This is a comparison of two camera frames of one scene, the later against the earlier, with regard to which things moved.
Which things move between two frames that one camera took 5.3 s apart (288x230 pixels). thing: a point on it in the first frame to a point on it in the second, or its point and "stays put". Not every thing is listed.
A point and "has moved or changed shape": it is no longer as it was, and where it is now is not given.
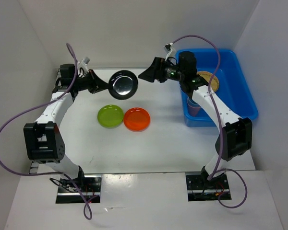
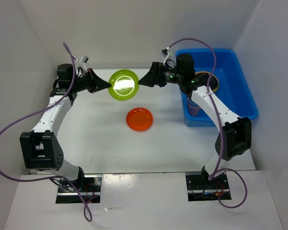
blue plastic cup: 192,102 stays put
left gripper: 99,84 stays put
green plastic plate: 110,116 to 125,86
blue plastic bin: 233,88 stays put
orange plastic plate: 137,119 stays put
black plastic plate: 123,85 has moved or changed shape
